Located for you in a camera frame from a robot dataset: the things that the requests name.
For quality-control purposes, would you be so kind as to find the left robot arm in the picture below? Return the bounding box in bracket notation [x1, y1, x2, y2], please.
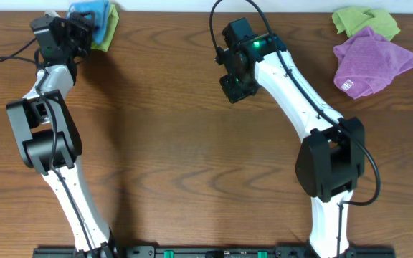
[6, 11, 122, 257]

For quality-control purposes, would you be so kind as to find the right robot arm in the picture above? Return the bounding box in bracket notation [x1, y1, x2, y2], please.
[216, 18, 364, 257]

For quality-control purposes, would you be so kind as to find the folded green cloth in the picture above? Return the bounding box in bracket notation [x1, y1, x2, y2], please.
[91, 4, 119, 52]

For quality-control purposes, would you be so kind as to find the crumpled green cloth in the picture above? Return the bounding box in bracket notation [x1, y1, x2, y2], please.
[332, 6, 400, 41]

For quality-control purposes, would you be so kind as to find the purple cloth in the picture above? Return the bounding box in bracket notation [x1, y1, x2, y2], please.
[333, 27, 413, 99]

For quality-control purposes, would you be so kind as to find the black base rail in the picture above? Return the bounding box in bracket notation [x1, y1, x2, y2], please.
[32, 245, 396, 258]

